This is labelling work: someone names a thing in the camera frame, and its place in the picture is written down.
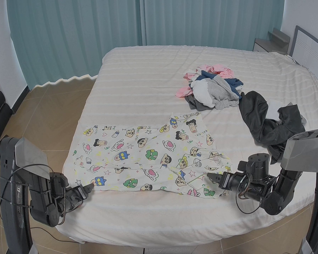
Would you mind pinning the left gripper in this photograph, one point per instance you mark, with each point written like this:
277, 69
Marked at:
78, 194

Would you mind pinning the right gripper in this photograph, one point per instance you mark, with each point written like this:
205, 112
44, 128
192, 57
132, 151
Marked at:
235, 182

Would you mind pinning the white printed pyjama top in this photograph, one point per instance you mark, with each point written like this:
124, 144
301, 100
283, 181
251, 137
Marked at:
148, 155

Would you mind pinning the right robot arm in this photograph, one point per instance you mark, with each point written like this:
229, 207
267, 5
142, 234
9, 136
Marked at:
281, 189

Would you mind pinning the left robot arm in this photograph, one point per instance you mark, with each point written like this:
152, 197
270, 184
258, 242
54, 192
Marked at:
16, 194

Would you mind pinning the pile of clothes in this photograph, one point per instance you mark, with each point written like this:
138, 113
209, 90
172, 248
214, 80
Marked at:
214, 91

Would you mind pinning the black garment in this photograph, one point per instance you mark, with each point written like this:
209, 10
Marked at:
254, 118

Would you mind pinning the white garment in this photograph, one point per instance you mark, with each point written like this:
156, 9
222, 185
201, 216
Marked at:
275, 110

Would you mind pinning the bed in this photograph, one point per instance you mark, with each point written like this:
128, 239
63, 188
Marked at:
148, 89

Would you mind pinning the grey bedside table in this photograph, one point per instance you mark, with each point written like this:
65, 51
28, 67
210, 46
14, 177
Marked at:
270, 44

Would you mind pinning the blue-green curtain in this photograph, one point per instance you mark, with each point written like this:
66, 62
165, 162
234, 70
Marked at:
69, 30
214, 14

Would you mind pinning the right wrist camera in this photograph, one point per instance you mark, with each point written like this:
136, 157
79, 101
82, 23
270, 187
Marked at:
243, 166

